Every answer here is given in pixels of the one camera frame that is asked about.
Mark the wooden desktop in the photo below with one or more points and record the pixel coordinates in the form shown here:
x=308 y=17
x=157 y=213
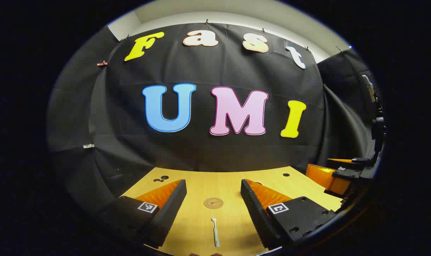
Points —
x=215 y=185

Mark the white cloth clip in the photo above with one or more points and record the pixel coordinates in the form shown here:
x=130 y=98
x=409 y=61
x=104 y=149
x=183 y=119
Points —
x=89 y=145

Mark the copper cloth clip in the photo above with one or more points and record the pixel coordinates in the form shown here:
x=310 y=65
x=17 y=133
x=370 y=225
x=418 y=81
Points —
x=102 y=64

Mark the pale blue toothbrush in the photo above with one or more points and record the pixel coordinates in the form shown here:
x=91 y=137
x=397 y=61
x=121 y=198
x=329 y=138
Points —
x=215 y=233

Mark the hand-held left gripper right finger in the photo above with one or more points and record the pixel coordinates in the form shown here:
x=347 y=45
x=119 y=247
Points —
x=252 y=209

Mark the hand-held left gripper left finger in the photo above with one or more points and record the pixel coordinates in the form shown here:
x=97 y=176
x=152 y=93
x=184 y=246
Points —
x=172 y=209

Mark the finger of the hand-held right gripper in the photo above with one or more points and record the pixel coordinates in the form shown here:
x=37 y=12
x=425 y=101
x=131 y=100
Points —
x=361 y=161
x=325 y=177

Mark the round cork coaster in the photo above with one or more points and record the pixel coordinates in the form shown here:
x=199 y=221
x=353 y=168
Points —
x=213 y=203

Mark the black backdrop cloth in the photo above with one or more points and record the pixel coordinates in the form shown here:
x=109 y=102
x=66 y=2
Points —
x=201 y=153

